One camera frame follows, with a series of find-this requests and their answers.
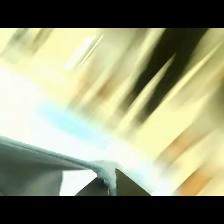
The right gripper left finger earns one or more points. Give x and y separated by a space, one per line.
94 189

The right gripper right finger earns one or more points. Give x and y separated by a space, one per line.
130 186

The grey garment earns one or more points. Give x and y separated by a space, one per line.
30 166

